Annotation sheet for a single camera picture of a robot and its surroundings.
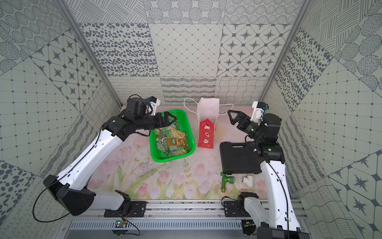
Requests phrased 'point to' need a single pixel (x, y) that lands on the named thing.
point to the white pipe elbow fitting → (248, 180)
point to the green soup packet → (162, 140)
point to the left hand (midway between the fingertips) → (170, 116)
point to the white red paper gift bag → (208, 111)
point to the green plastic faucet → (225, 179)
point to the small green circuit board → (120, 224)
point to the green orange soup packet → (177, 141)
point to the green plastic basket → (184, 122)
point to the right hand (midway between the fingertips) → (232, 116)
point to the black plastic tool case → (239, 158)
